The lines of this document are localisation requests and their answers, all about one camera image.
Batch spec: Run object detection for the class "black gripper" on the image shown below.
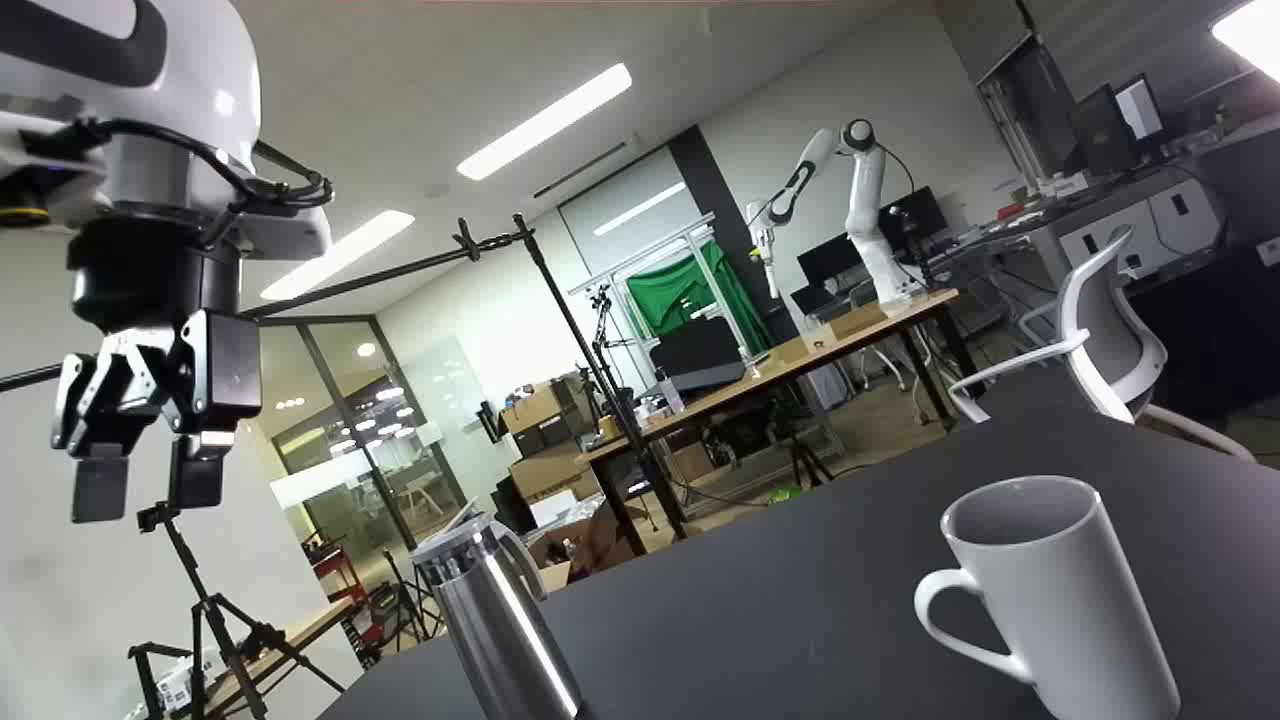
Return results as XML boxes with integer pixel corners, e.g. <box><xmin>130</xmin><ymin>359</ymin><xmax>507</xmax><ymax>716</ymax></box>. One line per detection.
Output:
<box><xmin>47</xmin><ymin>217</ymin><xmax>248</xmax><ymax>527</ymax></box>

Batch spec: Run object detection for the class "stainless steel bottle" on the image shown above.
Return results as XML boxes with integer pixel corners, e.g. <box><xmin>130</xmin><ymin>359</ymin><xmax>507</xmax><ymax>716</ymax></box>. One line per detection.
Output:
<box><xmin>410</xmin><ymin>515</ymin><xmax>593</xmax><ymax>720</ymax></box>

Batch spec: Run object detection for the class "short ceiling light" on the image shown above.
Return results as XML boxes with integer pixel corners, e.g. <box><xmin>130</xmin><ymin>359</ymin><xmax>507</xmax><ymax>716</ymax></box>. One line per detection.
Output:
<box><xmin>258</xmin><ymin>209</ymin><xmax>422</xmax><ymax>309</ymax></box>

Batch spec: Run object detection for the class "black boom pole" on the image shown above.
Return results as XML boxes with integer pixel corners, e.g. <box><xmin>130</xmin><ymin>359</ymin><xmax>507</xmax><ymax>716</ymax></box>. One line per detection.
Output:
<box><xmin>0</xmin><ymin>217</ymin><xmax>540</xmax><ymax>398</ymax></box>

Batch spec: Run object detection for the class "cardboard box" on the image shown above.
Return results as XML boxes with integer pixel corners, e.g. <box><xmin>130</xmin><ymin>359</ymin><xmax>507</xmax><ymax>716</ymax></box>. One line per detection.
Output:
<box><xmin>505</xmin><ymin>444</ymin><xmax>610</xmax><ymax>530</ymax></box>
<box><xmin>495</xmin><ymin>374</ymin><xmax>602</xmax><ymax>459</ymax></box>

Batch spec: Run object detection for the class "black stand pole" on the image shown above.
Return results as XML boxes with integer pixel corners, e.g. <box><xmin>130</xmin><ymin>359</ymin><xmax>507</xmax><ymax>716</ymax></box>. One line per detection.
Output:
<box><xmin>507</xmin><ymin>211</ymin><xmax>694</xmax><ymax>544</ymax></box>

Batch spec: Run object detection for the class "long ceiling light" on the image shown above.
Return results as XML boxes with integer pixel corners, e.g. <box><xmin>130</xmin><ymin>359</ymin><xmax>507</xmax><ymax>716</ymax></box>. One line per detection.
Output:
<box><xmin>453</xmin><ymin>61</ymin><xmax>641</xmax><ymax>183</ymax></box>

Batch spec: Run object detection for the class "green screen cloth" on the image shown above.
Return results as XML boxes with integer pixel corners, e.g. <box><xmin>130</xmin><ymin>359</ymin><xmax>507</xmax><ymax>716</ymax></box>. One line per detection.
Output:
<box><xmin>621</xmin><ymin>238</ymin><xmax>781</xmax><ymax>359</ymax></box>

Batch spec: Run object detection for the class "black box on table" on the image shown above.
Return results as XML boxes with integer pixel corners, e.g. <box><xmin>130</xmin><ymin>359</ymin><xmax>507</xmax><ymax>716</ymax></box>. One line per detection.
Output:
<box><xmin>650</xmin><ymin>310</ymin><xmax>747</xmax><ymax>398</ymax></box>

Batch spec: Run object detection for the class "long wooden table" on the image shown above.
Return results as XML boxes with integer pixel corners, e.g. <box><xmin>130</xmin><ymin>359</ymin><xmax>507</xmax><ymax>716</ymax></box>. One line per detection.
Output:
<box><xmin>582</xmin><ymin>285</ymin><xmax>970</xmax><ymax>544</ymax></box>

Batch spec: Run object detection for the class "black computer monitor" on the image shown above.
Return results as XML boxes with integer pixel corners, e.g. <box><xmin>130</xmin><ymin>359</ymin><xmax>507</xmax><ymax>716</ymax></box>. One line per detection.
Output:
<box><xmin>793</xmin><ymin>231</ymin><xmax>873</xmax><ymax>325</ymax></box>

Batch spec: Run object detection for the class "black equipment box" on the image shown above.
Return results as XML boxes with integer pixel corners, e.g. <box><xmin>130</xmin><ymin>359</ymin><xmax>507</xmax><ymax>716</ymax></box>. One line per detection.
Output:
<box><xmin>875</xmin><ymin>183</ymin><xmax>958</xmax><ymax>264</ymax></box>

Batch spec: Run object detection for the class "white ceramic mug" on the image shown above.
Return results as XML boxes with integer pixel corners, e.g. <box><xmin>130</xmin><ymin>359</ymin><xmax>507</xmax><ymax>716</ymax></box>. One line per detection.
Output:
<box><xmin>914</xmin><ymin>470</ymin><xmax>1183</xmax><ymax>720</ymax></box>

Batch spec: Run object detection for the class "white office chair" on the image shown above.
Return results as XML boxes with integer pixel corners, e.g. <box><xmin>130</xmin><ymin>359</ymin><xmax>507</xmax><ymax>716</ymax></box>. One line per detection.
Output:
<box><xmin>945</xmin><ymin>231</ymin><xmax>1262</xmax><ymax>468</ymax></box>

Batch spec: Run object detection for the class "white cabinet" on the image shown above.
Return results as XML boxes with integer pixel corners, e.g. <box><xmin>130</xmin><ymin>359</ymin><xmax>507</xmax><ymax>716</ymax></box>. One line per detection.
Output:
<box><xmin>1056</xmin><ymin>173</ymin><xmax>1230</xmax><ymax>280</ymax></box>

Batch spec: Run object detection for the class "lit monitor screen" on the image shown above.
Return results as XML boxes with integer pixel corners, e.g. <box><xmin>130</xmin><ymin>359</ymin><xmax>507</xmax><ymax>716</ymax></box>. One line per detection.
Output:
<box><xmin>1112</xmin><ymin>73</ymin><xmax>1167</xmax><ymax>149</ymax></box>

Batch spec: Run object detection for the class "square ceiling light panel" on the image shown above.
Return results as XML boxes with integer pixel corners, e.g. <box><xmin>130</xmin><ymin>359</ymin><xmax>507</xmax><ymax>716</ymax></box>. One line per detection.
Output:
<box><xmin>1208</xmin><ymin>0</ymin><xmax>1280</xmax><ymax>86</ymax></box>

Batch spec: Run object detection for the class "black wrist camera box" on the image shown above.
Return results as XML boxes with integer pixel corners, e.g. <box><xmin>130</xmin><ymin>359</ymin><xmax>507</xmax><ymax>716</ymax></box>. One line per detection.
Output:
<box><xmin>172</xmin><ymin>309</ymin><xmax>267</xmax><ymax>437</ymax></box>

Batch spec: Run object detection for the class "black tripod with camera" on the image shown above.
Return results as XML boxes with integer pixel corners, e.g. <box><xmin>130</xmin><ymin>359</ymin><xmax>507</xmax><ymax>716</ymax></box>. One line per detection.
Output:
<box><xmin>125</xmin><ymin>497</ymin><xmax>352</xmax><ymax>720</ymax></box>

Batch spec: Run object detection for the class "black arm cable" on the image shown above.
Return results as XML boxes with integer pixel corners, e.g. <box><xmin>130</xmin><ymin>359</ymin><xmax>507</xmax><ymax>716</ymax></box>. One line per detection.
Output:
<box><xmin>51</xmin><ymin>115</ymin><xmax>336</xmax><ymax>220</ymax></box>

